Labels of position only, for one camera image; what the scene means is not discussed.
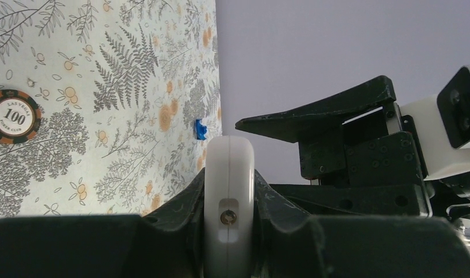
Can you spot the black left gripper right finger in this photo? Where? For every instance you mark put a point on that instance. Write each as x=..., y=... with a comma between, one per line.
x=290, y=242

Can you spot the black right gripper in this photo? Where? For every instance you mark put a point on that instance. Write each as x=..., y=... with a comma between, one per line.
x=371, y=165

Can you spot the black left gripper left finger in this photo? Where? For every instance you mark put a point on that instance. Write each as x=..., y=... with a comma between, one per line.
x=163, y=243

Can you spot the white red remote control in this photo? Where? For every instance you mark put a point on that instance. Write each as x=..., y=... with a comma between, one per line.
x=228, y=207

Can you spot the blue plastic piece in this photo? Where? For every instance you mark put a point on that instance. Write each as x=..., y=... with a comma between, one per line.
x=200, y=130

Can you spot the floral table mat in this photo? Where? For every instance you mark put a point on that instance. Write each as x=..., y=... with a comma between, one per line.
x=120, y=85

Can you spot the small round tape roll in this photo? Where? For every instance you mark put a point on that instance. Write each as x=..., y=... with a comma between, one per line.
x=20, y=117

